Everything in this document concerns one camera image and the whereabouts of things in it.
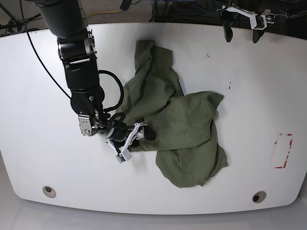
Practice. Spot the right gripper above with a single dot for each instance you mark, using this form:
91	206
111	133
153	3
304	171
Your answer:
92	126

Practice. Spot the olive green T-shirt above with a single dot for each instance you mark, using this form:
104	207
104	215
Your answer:
186	144

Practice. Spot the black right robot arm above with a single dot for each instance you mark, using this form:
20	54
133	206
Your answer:
76	50

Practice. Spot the red tape rectangle marking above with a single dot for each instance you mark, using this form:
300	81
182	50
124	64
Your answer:
281	150

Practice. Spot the left table grommet hole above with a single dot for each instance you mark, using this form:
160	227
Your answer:
49	191

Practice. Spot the table grommet hole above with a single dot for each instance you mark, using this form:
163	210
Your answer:
49	191
259	197

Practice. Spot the right table grommet hole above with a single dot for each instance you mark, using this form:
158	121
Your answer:
259	197

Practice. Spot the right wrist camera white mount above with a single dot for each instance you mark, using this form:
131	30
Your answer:
127	148

